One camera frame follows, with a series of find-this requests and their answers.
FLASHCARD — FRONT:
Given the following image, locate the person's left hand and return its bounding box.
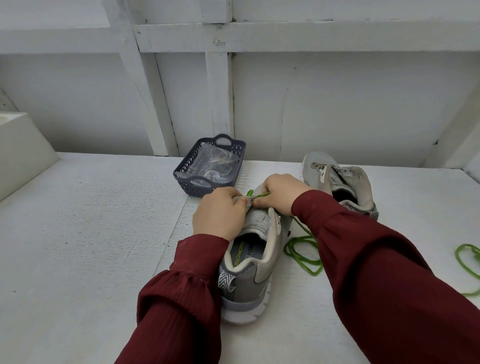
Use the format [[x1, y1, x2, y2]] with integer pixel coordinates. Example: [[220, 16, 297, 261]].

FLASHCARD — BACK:
[[192, 186, 251, 243]]

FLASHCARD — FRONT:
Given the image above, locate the person's right forearm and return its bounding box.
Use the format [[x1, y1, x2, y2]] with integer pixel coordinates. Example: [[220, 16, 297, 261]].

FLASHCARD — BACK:
[[290, 189, 480, 364]]

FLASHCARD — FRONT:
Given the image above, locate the person's right hand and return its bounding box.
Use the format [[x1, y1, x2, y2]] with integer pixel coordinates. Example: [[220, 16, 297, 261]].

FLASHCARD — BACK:
[[252, 173, 313, 218]]

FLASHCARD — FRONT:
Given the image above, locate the clear plastic bag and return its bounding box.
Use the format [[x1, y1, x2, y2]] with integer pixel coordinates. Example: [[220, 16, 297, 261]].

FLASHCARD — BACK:
[[187, 144, 242, 186]]

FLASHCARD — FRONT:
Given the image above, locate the person's left forearm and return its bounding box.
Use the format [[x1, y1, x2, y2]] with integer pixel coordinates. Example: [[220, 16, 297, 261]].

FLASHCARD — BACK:
[[114, 233, 231, 364]]

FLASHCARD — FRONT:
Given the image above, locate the dark plastic lattice basket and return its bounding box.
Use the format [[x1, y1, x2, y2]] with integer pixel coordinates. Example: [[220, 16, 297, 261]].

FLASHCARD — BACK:
[[173, 133, 248, 198]]

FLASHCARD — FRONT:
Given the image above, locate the green shoelace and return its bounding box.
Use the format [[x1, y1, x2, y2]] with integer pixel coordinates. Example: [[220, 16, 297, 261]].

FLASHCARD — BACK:
[[454, 243, 480, 297], [245, 188, 325, 278]]

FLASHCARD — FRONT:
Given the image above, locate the grey mesh shoe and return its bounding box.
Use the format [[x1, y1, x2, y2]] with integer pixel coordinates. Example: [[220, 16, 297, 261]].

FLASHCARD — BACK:
[[216, 183, 294, 326], [301, 151, 381, 222]]

